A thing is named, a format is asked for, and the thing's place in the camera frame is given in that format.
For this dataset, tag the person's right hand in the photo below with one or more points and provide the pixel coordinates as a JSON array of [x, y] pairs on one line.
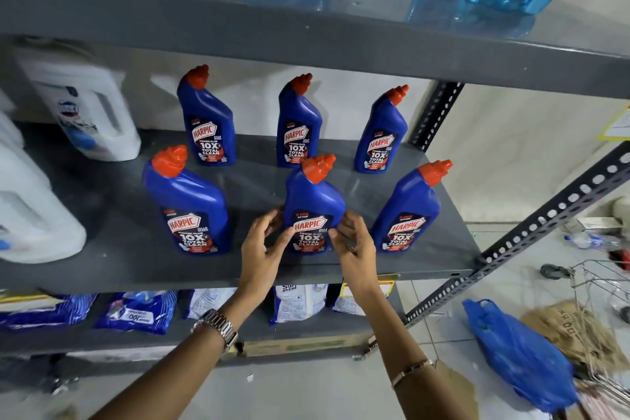
[[361, 267]]

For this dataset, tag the grey metal shelf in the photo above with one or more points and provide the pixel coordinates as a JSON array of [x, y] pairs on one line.
[[246, 26]]

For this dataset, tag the black caster wheel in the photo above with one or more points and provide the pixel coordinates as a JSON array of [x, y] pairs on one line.
[[555, 272]]

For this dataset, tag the brown cardboard strip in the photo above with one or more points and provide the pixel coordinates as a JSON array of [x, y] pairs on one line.
[[305, 346]]

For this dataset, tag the blue plastic bag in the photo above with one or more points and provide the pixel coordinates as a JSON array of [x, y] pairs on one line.
[[517, 355]]

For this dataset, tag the silver wristwatch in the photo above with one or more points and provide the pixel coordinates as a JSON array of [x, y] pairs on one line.
[[216, 328]]

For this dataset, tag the blue plastic packet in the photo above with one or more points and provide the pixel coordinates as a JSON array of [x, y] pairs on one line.
[[133, 314], [44, 316]]

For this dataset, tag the person's left forearm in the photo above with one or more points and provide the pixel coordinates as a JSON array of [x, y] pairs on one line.
[[162, 375]]

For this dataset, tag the white and blue packet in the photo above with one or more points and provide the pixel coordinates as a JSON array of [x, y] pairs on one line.
[[342, 307], [209, 301], [295, 304]]

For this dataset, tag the Harpic bottle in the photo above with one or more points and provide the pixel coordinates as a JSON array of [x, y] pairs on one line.
[[187, 198], [315, 198]]

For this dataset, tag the yellow and white price tag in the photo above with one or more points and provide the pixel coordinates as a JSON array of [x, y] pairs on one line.
[[617, 127], [389, 279], [22, 297]]

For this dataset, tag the brown woven sack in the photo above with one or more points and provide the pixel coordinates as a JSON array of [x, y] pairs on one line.
[[556, 326]]

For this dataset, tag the person's left hand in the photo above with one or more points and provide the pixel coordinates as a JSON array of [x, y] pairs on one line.
[[258, 272]]

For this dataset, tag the person's right forearm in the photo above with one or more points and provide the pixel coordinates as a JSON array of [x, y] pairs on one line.
[[398, 336]]

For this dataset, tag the black perforated angle post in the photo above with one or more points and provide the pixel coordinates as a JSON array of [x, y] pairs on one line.
[[541, 220], [435, 114]]

